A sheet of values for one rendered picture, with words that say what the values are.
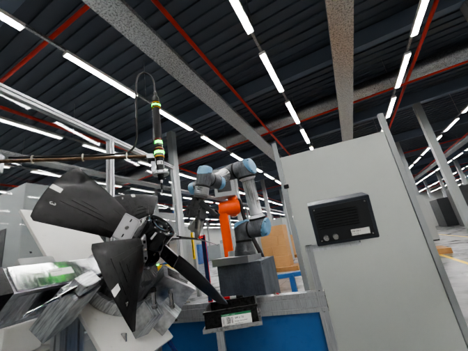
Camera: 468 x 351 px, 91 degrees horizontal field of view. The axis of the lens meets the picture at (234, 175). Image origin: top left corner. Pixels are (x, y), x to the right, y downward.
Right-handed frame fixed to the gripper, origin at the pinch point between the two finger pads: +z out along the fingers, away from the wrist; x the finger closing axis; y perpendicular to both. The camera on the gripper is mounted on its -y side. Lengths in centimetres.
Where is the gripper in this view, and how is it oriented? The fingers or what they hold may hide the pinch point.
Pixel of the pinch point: (198, 236)
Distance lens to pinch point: 119.0
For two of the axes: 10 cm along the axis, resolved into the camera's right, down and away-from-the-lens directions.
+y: -9.4, -0.6, 3.4
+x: -3.2, -2.4, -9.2
